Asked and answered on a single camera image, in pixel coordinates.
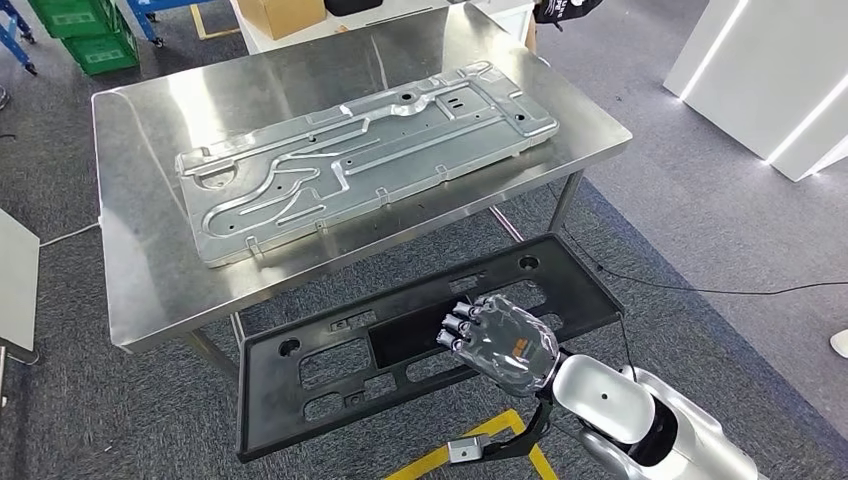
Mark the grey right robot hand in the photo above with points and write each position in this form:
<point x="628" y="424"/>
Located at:
<point x="510" y="344"/>

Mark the black plastic plate part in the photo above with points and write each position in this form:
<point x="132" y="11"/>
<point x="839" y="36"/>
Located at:
<point x="265" y="424"/>

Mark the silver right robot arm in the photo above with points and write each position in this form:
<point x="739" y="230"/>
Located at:
<point x="603" y="397"/>

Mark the stainless steel workbench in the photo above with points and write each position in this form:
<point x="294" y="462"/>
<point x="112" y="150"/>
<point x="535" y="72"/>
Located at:
<point x="265" y="86"/>

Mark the stamped grey metal panel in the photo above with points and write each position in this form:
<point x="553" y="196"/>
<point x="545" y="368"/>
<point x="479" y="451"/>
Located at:
<point x="397" y="166"/>

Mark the person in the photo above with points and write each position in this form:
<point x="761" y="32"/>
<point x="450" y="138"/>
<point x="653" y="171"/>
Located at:
<point x="570" y="10"/>

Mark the black bag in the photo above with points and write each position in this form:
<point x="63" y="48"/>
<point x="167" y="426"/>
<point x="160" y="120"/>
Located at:
<point x="351" y="6"/>

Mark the white lit display block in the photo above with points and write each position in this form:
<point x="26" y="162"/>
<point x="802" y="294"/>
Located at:
<point x="762" y="66"/>

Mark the brown cardboard box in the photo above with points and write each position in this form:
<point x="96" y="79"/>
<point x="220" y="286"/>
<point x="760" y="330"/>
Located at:
<point x="278" y="16"/>

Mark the steel table with crossbars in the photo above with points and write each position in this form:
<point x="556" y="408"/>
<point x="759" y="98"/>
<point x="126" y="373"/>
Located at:
<point x="23" y="358"/>

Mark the white table side panel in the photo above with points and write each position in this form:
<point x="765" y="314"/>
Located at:
<point x="16" y="285"/>

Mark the green plastic crate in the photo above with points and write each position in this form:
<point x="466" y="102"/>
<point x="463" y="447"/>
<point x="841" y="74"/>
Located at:
<point x="73" y="16"/>
<point x="102" y="56"/>

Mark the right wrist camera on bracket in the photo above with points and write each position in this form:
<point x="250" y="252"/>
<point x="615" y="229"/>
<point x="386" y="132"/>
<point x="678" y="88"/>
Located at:
<point x="464" y="450"/>

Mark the blue wheeled cart frame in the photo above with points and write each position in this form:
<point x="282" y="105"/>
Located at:
<point x="142" y="20"/>
<point x="16" y="36"/>

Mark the chrome stanchion post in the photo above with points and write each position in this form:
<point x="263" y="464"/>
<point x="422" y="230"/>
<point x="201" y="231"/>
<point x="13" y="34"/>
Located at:
<point x="3" y="99"/>

